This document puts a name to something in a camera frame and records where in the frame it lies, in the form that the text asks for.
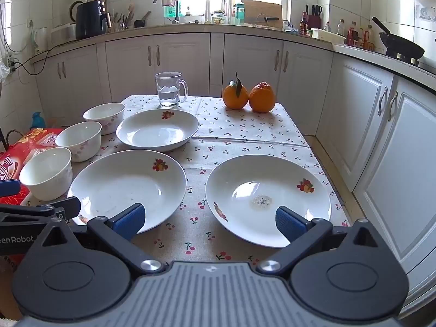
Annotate cherry print tablecloth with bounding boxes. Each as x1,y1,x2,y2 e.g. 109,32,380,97
65,95,351,267

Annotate white plastic tray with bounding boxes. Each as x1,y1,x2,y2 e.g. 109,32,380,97
311,28,344,41

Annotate red printed box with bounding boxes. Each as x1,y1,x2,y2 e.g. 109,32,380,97
0,128,65,207

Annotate white plate with two prints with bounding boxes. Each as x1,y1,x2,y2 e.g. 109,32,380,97
205,154,332,249

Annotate dark blue air fryer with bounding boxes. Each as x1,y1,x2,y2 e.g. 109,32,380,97
75,0,112,40

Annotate white countertop appliance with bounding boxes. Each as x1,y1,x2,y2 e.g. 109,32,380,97
51,23,76,43

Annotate black power cable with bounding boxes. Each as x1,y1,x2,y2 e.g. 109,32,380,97
14,41,69,75

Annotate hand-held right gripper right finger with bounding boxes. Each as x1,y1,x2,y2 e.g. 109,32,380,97
255,206,393,277

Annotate cardboard box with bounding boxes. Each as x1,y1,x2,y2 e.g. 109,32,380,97
241,0,283,29

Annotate white electric kettle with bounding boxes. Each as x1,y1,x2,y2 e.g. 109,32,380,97
33,27,49,54

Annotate white bowl with pink flowers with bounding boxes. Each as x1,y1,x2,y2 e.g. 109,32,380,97
19,147,73,201
55,121,102,163
83,102,125,136

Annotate small black pot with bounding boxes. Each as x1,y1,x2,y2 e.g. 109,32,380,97
134,11,151,28

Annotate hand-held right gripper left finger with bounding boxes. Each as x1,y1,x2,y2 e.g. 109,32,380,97
34,203,167,278

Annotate metal kitchen faucet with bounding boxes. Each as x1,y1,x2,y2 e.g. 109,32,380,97
153,0,180,24

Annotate clear glass mug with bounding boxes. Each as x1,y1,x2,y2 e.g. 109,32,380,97
155,72,189,107

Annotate beige kitchen countertop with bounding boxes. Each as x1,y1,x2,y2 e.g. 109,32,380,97
31,20,436,92

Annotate black wok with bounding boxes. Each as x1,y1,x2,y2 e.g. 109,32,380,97
371,16,426,62

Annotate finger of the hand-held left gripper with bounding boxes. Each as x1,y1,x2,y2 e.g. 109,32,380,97
0,179,22,197
0,196,81,226

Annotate orange with green leaf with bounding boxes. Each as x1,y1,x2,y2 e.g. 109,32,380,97
222,72,249,110

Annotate knife block with knives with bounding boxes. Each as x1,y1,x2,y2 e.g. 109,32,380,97
305,4,323,29

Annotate bumpy orange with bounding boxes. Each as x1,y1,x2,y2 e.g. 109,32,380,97
249,82,276,113

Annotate utensil holder with utensils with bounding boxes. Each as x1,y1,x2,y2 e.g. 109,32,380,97
112,3,135,31

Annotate white plate with fruit print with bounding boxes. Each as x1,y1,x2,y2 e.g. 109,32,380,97
67,150,187,235
116,109,200,153

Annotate woven basket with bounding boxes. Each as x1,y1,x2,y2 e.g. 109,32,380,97
4,129,22,152

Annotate white kitchen cabinets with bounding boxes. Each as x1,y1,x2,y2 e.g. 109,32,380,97
32,32,436,310

